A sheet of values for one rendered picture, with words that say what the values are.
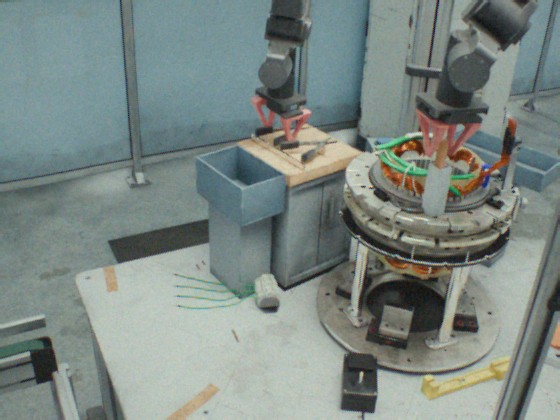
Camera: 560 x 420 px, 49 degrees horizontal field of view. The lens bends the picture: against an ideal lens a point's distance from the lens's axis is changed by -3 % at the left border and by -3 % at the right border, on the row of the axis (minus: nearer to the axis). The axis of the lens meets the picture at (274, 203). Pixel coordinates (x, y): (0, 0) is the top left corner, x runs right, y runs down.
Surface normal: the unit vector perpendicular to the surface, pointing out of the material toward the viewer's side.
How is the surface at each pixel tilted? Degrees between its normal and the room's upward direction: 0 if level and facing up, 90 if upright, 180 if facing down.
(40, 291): 0
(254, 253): 90
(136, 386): 0
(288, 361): 0
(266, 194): 90
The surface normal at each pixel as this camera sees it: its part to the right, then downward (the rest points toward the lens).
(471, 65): -0.21, 0.52
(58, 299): 0.04, -0.87
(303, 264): 0.61, 0.41
